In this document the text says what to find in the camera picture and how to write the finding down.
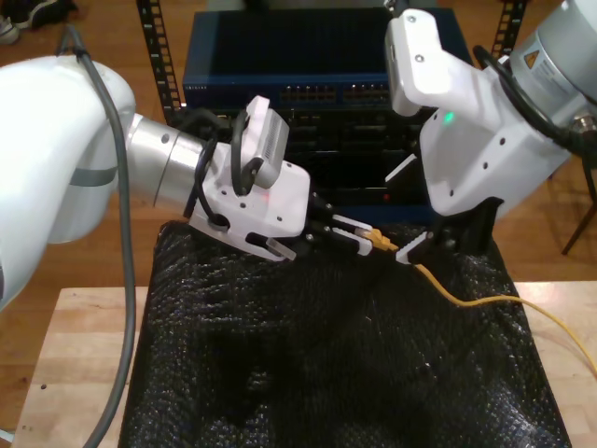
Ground yellow network cable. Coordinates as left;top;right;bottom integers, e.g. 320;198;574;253
353;225;597;378

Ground dark wooden chair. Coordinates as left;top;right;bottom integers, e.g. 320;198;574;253
561;153;597;257

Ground black bubble wrap mat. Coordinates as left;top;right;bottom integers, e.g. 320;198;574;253
117;219;574;448

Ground black open equipment rack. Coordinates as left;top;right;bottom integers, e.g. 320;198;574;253
134;0;526;123

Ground dark sneaker white sole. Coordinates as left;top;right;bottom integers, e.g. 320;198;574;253
27;0;78;27
8;0;34;30

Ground white shoe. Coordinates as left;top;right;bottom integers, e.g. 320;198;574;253
0;16;21;46

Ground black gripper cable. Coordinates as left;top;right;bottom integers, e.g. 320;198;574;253
473;44;597;156
179;105;257;231

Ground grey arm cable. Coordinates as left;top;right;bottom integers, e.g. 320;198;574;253
54;22;137;448

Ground blue network switch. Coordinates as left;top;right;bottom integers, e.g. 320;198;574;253
181;9;475;109

